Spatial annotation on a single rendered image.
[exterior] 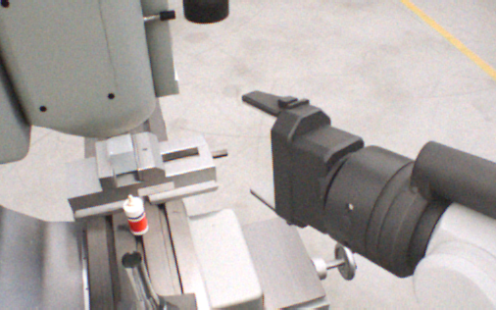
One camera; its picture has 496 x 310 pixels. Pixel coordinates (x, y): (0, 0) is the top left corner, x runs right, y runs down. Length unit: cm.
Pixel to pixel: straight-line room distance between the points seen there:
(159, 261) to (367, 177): 70
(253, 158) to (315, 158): 219
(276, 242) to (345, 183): 90
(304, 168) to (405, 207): 10
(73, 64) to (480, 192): 48
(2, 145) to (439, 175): 54
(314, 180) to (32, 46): 38
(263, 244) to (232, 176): 125
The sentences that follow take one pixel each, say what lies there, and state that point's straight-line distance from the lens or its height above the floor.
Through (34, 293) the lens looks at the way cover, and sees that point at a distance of 106.
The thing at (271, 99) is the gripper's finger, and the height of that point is 151.
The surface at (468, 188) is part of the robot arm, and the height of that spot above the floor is 156.
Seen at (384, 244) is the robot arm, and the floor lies 151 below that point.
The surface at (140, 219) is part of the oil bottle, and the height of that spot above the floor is 101.
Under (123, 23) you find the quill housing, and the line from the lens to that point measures 59.
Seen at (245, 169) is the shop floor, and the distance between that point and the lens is 249.
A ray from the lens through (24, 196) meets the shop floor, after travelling 265.
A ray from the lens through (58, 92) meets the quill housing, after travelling 63.
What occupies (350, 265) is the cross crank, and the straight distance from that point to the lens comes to 130.
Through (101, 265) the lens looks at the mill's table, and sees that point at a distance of 101.
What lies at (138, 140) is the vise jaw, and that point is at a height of 107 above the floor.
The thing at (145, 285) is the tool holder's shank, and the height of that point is 129.
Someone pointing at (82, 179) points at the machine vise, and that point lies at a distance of 109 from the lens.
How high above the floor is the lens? 177
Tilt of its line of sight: 43 degrees down
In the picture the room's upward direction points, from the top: straight up
